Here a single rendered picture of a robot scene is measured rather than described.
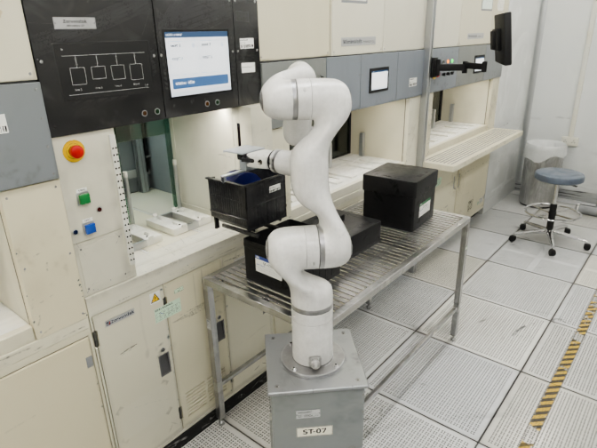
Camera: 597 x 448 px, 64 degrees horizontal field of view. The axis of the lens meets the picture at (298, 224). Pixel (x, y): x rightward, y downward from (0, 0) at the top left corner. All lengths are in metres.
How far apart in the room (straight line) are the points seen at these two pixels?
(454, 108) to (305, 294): 3.59
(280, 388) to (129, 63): 1.09
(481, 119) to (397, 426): 2.99
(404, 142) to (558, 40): 2.72
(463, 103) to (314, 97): 3.54
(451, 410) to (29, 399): 1.77
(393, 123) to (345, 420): 2.19
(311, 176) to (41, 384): 1.10
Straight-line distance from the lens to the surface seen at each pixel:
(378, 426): 2.40
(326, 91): 1.20
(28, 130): 1.54
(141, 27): 1.72
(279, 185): 1.82
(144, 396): 2.07
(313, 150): 1.20
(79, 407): 1.92
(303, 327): 1.37
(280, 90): 1.19
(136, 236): 2.10
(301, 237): 1.25
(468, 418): 2.52
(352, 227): 2.15
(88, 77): 1.62
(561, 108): 5.63
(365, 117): 3.36
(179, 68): 1.80
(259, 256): 1.83
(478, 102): 4.62
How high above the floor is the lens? 1.66
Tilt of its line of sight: 22 degrees down
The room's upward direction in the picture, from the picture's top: 1 degrees counter-clockwise
